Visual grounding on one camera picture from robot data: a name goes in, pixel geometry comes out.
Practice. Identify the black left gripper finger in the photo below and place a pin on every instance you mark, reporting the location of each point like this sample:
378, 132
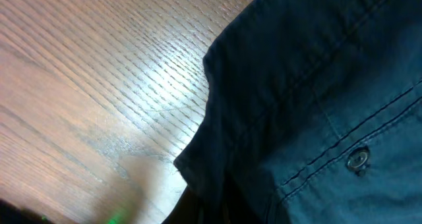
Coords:
188, 210

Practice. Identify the navy blue shorts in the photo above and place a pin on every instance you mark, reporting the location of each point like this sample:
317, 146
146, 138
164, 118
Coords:
313, 115

